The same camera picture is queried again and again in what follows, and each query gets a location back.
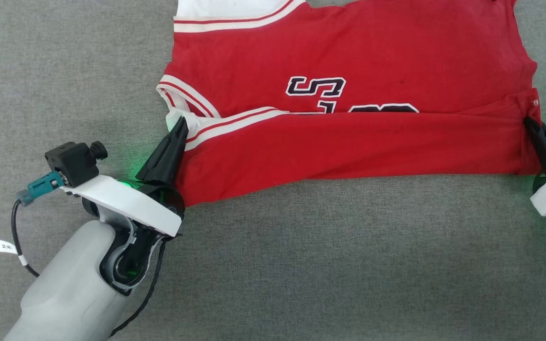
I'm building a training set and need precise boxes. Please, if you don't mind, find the white cable label tag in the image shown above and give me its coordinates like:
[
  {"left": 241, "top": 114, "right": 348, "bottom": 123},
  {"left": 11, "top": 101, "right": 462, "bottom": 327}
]
[{"left": 0, "top": 238, "right": 29, "bottom": 267}]

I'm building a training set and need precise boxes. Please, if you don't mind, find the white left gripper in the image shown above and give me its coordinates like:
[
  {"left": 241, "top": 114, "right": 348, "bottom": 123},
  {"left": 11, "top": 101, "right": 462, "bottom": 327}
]
[{"left": 60, "top": 116, "right": 189, "bottom": 238}]

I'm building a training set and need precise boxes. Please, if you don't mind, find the thin black left gripper cable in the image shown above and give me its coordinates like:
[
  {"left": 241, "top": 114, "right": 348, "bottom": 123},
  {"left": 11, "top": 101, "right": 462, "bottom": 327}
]
[{"left": 109, "top": 236, "right": 168, "bottom": 338}]

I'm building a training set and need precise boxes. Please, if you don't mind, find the left camera cable teal plug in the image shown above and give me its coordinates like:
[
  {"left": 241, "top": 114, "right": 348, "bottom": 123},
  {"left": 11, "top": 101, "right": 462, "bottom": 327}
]
[{"left": 11, "top": 171, "right": 65, "bottom": 278}]

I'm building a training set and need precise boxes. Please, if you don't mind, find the red white basketball jersey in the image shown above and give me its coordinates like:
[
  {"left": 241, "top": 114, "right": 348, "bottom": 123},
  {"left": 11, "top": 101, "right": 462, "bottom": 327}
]
[{"left": 156, "top": 0, "right": 544, "bottom": 207}]

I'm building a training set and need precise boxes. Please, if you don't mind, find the grey fabric sofa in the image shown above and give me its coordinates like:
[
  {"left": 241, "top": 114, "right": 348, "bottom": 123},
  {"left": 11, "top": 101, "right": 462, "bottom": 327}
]
[{"left": 0, "top": 0, "right": 546, "bottom": 341}]

